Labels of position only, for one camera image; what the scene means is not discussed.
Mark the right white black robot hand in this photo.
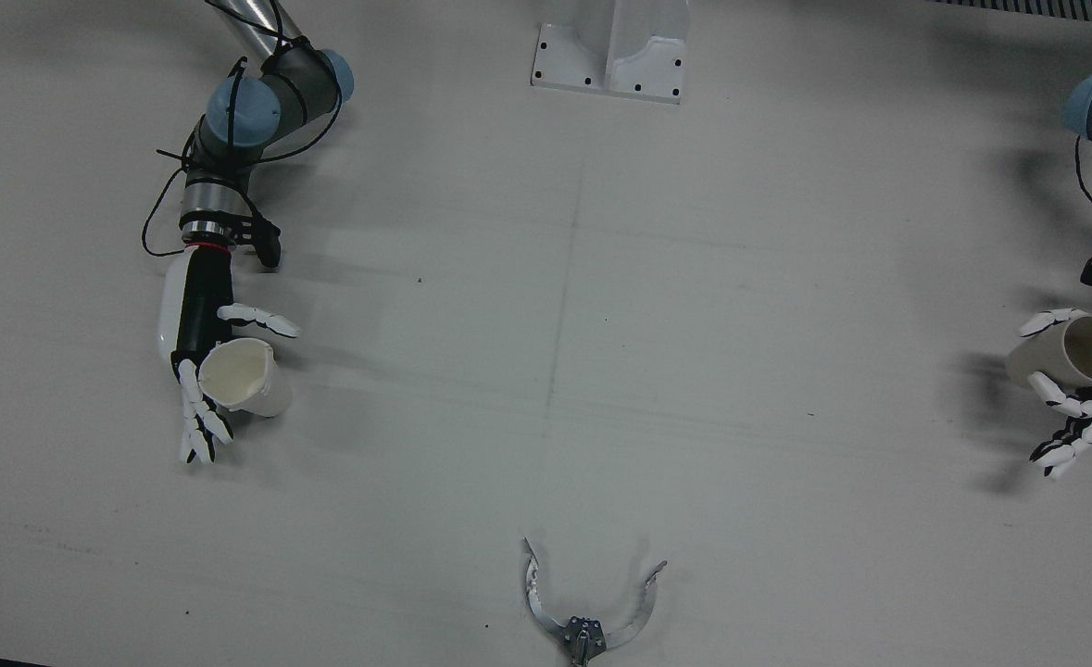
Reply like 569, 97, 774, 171
157, 245, 301, 464

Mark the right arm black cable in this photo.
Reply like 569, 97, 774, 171
141, 0, 343, 258

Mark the metal reacher grabber tool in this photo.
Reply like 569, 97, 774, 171
522, 537, 669, 667

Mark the beige paper cup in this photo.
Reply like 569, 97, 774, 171
1006, 315, 1092, 390
198, 338, 294, 418

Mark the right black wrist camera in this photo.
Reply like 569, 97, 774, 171
231, 215, 283, 270

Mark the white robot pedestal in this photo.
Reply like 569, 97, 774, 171
532, 0, 692, 105

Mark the ribbed metal grille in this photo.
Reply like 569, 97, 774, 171
930, 0, 1092, 24

